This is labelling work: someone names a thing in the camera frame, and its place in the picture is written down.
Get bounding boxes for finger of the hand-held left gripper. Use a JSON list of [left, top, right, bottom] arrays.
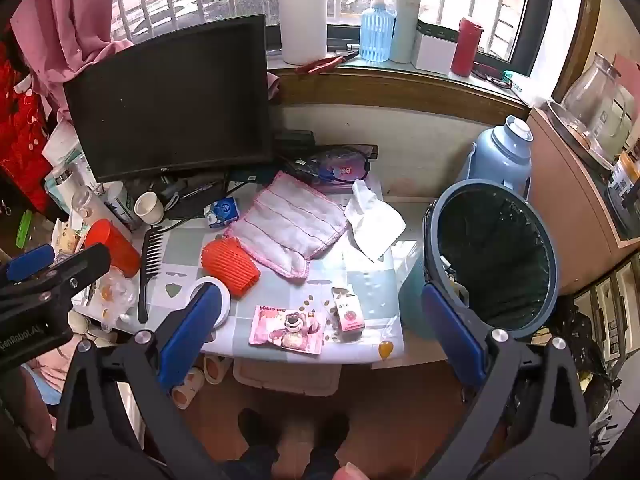
[[0, 244, 57, 291], [0, 243, 112, 312]]

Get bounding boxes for large white bottle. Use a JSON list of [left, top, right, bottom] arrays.
[[277, 0, 329, 66]]

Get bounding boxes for white paper packet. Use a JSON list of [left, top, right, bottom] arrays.
[[42, 120, 83, 171]]

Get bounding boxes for white crumpled tissue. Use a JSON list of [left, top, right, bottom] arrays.
[[345, 179, 407, 262]]

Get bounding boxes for white pink-edged cloth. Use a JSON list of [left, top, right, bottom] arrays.
[[223, 171, 349, 279]]

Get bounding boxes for small pink box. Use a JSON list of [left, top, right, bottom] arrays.
[[333, 285, 366, 335]]

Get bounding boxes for pink bear snack packet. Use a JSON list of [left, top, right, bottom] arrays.
[[248, 304, 327, 355]]

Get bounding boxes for pale blue tumbler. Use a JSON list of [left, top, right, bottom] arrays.
[[390, 0, 425, 64]]

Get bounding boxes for white orange can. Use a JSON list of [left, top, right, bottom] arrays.
[[610, 152, 640, 196]]

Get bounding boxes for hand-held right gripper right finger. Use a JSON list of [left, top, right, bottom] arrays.
[[417, 282, 592, 480]]

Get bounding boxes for red bottle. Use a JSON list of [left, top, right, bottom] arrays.
[[451, 17, 485, 78]]

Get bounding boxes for round metal tray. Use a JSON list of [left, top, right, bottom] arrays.
[[546, 100, 616, 171]]

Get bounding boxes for blue thermos jug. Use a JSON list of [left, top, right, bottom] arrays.
[[467, 115, 533, 198]]

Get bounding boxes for yellow printed packet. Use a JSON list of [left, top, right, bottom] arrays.
[[52, 227, 88, 256]]

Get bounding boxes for white plastic bottle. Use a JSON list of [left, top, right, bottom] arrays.
[[47, 162, 101, 211]]

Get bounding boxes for red handled pliers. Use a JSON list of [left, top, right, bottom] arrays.
[[295, 50, 361, 75]]

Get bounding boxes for pink purple plastic bag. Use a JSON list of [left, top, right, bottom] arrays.
[[285, 145, 379, 184]]

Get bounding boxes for glass kettle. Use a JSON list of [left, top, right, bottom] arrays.
[[560, 52, 623, 136]]

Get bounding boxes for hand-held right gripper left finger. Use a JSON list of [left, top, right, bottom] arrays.
[[54, 282, 236, 480]]

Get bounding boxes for black computer monitor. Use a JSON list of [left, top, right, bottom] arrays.
[[63, 14, 275, 220]]

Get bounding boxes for wooden window sill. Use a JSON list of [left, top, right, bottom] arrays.
[[267, 57, 531, 121]]

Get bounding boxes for orange ribbed silicone cup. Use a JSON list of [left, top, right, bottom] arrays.
[[201, 237, 262, 301]]

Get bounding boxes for green white bottle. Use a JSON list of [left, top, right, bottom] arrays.
[[107, 182, 136, 226]]

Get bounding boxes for dark trousers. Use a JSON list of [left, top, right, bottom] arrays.
[[220, 445, 351, 480]]

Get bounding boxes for scattered seed shells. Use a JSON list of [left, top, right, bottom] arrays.
[[300, 287, 351, 343]]

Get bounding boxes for blue ribbed spray bottle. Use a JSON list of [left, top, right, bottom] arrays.
[[360, 0, 397, 63]]

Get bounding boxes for white kitchen appliance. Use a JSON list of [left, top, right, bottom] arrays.
[[595, 85, 636, 146]]

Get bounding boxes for white tape roll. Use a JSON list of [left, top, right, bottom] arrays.
[[186, 276, 232, 331]]

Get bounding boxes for white box green top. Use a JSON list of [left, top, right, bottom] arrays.
[[411, 19, 460, 75]]

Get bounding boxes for dark green box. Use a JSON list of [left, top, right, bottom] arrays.
[[227, 167, 281, 186]]

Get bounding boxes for floral plastic tablecloth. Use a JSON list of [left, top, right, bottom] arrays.
[[120, 180, 426, 366]]

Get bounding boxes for black shoe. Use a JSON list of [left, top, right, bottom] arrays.
[[320, 412, 351, 453], [237, 408, 281, 453]]

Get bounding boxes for black plastic bag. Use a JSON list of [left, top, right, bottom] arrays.
[[550, 295, 621, 411]]

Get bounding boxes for small black box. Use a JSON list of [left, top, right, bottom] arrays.
[[275, 130, 316, 153]]

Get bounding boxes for clear plastic bag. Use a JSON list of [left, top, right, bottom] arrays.
[[90, 265, 138, 333]]

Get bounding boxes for white patterned paper cup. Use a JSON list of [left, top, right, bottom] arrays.
[[202, 355, 233, 386], [171, 367, 206, 408]]

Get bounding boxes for black pen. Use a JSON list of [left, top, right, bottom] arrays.
[[180, 182, 221, 201]]

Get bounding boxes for pink curtain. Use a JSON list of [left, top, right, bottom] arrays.
[[11, 0, 133, 121]]

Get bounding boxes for dark red eyeglasses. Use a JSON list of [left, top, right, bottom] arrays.
[[472, 62, 506, 86]]

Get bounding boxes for pink cloth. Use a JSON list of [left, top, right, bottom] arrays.
[[22, 335, 71, 461]]

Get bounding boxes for red patterned cloth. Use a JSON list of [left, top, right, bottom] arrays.
[[0, 40, 53, 211]]

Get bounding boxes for white window grille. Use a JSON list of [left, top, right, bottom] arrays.
[[112, 0, 531, 56]]

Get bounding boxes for wooden cabinet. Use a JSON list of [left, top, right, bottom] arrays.
[[527, 107, 640, 296]]

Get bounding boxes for blue white small packet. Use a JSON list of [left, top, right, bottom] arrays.
[[204, 196, 241, 230]]

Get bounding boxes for grey drawer unit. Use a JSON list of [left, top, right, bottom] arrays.
[[572, 255, 640, 361]]

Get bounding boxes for person's right hand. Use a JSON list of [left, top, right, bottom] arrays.
[[334, 462, 371, 480]]

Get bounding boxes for clear plastic bottle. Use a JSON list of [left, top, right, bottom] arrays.
[[70, 187, 133, 233]]

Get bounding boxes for blue waste bin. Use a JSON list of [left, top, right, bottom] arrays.
[[422, 179, 560, 339]]

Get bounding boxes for beige storage box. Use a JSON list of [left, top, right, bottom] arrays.
[[233, 357, 342, 397]]

